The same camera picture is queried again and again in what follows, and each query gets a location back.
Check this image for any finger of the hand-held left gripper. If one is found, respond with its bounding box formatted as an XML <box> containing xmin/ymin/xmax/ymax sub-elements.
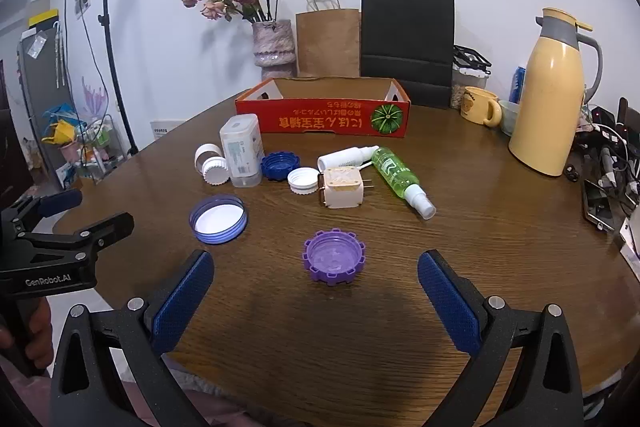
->
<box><xmin>0</xmin><ymin>188</ymin><xmax>84</xmax><ymax>239</ymax></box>
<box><xmin>16</xmin><ymin>212</ymin><xmax>135</xmax><ymax>259</ymax></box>

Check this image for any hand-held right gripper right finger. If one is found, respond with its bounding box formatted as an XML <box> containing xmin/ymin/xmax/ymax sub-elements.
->
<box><xmin>417</xmin><ymin>249</ymin><xmax>586</xmax><ymax>427</ymax></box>

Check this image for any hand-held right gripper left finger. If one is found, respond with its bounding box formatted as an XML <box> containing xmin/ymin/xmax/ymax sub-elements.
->
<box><xmin>50</xmin><ymin>249</ymin><xmax>216</xmax><ymax>427</ymax></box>

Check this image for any blue-rimmed jar lid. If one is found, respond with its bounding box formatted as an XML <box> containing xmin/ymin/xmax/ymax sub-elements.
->
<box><xmin>188</xmin><ymin>194</ymin><xmax>248</xmax><ymax>245</ymax></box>

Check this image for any purple gear-shaped cap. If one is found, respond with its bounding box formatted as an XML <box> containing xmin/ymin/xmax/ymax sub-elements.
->
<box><xmin>302</xmin><ymin>229</ymin><xmax>367</xmax><ymax>289</ymax></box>

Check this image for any green spray bottle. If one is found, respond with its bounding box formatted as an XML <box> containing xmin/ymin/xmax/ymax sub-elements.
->
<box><xmin>371</xmin><ymin>147</ymin><xmax>437</xmax><ymax>221</ymax></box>

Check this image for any beige power adapter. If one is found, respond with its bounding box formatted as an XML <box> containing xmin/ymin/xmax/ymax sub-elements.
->
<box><xmin>317</xmin><ymin>167</ymin><xmax>373</xmax><ymax>210</ymax></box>

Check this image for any translucent plastic container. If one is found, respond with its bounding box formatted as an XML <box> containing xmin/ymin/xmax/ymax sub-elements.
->
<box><xmin>219</xmin><ymin>113</ymin><xmax>265</xmax><ymax>188</ymax></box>

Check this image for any blue gear-shaped cap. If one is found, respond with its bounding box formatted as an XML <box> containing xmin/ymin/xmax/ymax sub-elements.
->
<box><xmin>260</xmin><ymin>151</ymin><xmax>302</xmax><ymax>181</ymax></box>

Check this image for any white spray bottle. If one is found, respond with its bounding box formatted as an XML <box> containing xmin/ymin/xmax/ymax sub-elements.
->
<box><xmin>317</xmin><ymin>145</ymin><xmax>381</xmax><ymax>172</ymax></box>

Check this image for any red cardboard box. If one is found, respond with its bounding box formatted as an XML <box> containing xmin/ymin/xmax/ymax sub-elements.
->
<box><xmin>235</xmin><ymin>77</ymin><xmax>412</xmax><ymax>139</ymax></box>

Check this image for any person's left hand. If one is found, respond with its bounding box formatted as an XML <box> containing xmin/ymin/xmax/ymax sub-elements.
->
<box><xmin>0</xmin><ymin>297</ymin><xmax>54</xmax><ymax>376</ymax></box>

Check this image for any cluttered storage shelf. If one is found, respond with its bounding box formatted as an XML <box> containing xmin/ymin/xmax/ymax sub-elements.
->
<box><xmin>40</xmin><ymin>104</ymin><xmax>126</xmax><ymax>180</ymax></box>

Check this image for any white ribbed cap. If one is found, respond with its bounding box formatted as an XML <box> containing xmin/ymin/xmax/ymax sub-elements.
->
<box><xmin>201</xmin><ymin>156</ymin><xmax>230</xmax><ymax>186</ymax></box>
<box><xmin>287</xmin><ymin>168</ymin><xmax>321</xmax><ymax>196</ymax></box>

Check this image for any black light stand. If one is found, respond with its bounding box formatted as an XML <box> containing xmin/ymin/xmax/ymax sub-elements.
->
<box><xmin>97</xmin><ymin>0</ymin><xmax>141</xmax><ymax>158</ymax></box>

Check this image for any smartphone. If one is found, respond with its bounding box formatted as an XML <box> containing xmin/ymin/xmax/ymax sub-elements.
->
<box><xmin>580</xmin><ymin>179</ymin><xmax>618</xmax><ymax>233</ymax></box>

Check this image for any grey cup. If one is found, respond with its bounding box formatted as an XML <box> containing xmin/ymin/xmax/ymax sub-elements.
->
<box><xmin>497</xmin><ymin>99</ymin><xmax>522</xmax><ymax>138</ymax></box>

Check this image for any yellow bear mug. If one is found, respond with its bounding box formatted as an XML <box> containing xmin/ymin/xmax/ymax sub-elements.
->
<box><xmin>460</xmin><ymin>86</ymin><xmax>503</xmax><ymax>128</ymax></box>

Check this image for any yellow thermos jug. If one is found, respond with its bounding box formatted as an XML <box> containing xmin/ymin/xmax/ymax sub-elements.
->
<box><xmin>508</xmin><ymin>8</ymin><xmax>603</xmax><ymax>178</ymax></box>

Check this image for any clear jar with black lid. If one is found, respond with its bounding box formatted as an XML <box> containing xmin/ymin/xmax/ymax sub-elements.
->
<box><xmin>451</xmin><ymin>44</ymin><xmax>492</xmax><ymax>110</ymax></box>

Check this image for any blue drink can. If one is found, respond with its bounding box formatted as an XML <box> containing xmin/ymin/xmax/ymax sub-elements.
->
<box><xmin>508</xmin><ymin>66</ymin><xmax>527</xmax><ymax>104</ymax></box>

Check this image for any pink mottled vase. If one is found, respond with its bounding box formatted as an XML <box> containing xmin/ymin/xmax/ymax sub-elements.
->
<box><xmin>251</xmin><ymin>19</ymin><xmax>297</xmax><ymax>80</ymax></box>

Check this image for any black paper bag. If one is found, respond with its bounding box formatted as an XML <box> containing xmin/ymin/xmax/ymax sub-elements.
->
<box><xmin>360</xmin><ymin>0</ymin><xmax>456</xmax><ymax>108</ymax></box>

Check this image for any brown paper bag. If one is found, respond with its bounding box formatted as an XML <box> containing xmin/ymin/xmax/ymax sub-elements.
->
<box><xmin>295</xmin><ymin>0</ymin><xmax>362</xmax><ymax>78</ymax></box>

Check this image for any purple flower wall sticker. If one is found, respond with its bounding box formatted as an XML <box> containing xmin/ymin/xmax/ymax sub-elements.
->
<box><xmin>80</xmin><ymin>77</ymin><xmax>108</xmax><ymax>115</ymax></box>

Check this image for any white ring lid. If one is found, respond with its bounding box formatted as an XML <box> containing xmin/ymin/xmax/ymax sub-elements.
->
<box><xmin>194</xmin><ymin>143</ymin><xmax>224</xmax><ymax>170</ymax></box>

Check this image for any tangle of cables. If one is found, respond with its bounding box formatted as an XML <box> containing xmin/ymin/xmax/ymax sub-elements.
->
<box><xmin>565</xmin><ymin>97</ymin><xmax>640</xmax><ymax>208</ymax></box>

